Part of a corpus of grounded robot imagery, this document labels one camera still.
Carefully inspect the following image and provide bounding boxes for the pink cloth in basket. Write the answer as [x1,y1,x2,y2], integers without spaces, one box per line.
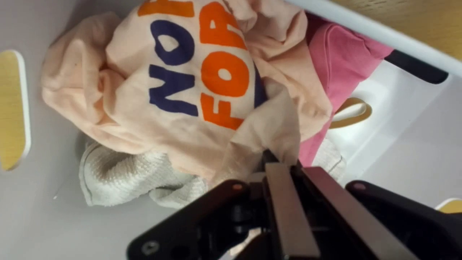
[299,14,393,166]

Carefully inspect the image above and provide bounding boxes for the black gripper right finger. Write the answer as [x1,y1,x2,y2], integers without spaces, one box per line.
[304,167,418,260]

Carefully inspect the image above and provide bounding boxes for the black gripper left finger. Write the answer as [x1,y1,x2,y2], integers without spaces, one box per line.
[263,151,321,260]

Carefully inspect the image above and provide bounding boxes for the peach printed shirt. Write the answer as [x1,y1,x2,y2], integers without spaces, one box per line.
[41,0,331,183]

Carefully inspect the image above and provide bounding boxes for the cream knitted cloth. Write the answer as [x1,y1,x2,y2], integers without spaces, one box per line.
[80,138,208,208]

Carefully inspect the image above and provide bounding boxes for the white plastic basket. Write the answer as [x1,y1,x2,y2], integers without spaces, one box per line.
[0,0,462,260]

